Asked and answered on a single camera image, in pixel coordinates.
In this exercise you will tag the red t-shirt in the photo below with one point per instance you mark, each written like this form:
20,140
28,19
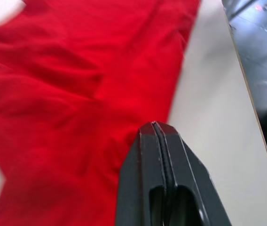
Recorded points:
77,94

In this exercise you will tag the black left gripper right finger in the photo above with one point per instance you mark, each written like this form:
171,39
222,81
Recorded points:
190,179

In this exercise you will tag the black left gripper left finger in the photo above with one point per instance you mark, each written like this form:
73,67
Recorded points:
138,179

